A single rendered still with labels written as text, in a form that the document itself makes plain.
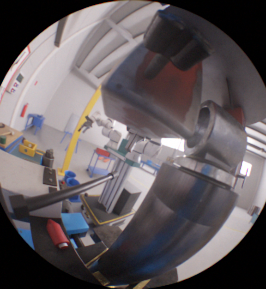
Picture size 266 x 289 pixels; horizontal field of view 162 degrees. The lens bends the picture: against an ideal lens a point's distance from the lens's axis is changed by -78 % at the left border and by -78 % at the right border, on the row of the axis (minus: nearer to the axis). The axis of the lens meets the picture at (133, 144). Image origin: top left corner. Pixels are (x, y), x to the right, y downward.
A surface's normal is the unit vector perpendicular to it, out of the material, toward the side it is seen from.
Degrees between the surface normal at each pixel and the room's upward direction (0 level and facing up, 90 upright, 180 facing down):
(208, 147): 132
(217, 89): 180
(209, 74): 180
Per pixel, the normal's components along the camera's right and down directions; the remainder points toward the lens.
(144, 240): -0.77, -0.37
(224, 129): -0.24, 0.11
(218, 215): -0.26, -0.16
